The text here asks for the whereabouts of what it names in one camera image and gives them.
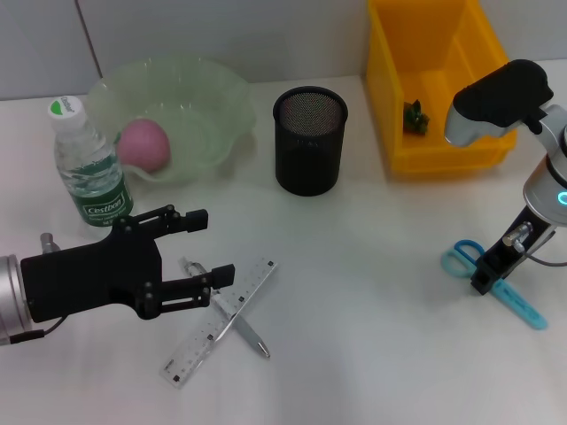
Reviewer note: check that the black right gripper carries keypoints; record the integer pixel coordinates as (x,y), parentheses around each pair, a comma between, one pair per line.
(531,234)

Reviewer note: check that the black mesh pen holder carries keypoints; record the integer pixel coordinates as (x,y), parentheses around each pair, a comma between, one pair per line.
(308,155)

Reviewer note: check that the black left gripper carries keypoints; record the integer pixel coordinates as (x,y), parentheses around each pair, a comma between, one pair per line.
(88,279)

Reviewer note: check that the pink peach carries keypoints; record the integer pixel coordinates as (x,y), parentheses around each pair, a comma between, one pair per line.
(144,146)

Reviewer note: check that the blue scissors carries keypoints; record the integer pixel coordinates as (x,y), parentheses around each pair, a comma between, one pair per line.
(518,305)

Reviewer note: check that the green translucent fruit plate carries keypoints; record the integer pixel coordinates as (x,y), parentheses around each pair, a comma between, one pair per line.
(204,115)

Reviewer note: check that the silver pen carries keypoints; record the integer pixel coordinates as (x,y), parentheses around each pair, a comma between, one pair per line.
(252,338)

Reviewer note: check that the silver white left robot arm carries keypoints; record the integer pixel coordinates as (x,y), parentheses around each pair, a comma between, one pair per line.
(11,296)

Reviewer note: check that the transparent plastic ruler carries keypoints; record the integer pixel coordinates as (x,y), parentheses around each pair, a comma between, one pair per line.
(199,345)

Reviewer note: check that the yellow plastic bin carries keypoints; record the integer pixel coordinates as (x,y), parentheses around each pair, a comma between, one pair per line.
(443,150)

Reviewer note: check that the clear water bottle green label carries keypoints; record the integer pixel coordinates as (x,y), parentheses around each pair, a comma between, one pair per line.
(93,177)

